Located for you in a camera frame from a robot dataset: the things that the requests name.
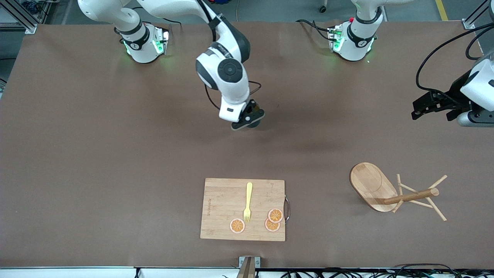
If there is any wooden mug tree rack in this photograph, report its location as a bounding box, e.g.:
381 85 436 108
350 162 448 222

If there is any yellow plastic fork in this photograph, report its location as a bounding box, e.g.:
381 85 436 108
243 182 253 223

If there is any bamboo cutting board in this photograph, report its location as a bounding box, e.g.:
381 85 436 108
200 178 286 242

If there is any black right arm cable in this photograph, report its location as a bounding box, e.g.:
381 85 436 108
204 80 262 112

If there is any aluminium frame profile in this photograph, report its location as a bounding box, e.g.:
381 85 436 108
462 0 494 30
0 0 51 34

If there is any black base cable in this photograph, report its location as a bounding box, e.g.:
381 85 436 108
296 19 333 41

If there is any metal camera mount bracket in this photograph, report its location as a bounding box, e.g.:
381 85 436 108
239 256 261 278

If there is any black cable bundle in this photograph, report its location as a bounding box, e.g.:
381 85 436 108
278 264 494 278

